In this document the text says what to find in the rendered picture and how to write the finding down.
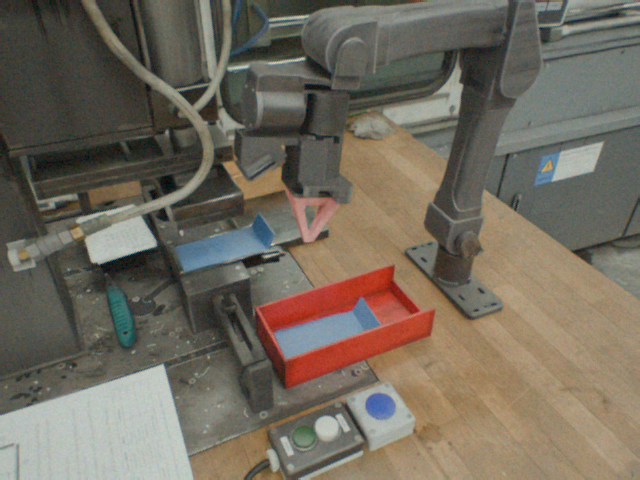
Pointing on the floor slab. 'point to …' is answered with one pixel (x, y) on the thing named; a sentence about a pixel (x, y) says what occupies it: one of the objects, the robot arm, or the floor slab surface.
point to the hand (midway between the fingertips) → (308, 235)
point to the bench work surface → (469, 341)
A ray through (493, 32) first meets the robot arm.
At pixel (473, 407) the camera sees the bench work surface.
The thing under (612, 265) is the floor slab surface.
